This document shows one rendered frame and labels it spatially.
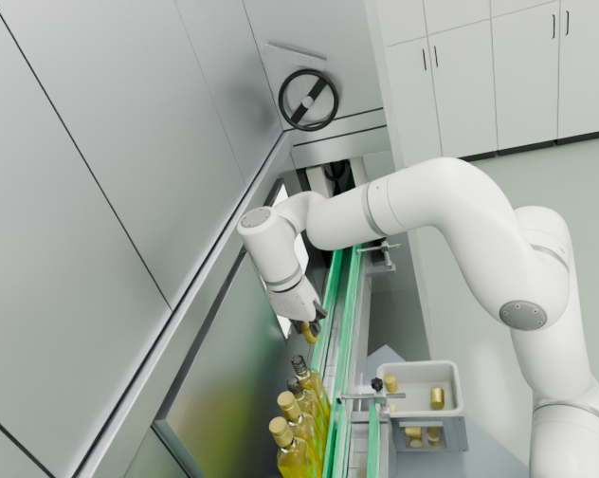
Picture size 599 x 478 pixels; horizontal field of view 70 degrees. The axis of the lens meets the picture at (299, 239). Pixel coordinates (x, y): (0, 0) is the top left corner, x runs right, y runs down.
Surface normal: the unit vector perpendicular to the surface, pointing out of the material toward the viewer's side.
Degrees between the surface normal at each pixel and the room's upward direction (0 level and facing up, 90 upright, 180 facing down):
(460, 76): 90
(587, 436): 24
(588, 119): 90
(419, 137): 90
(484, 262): 54
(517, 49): 90
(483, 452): 0
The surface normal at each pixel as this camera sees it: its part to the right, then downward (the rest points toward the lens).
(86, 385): 0.94, -0.14
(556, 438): -0.57, -0.77
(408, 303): -0.18, 0.55
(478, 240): -0.74, 0.00
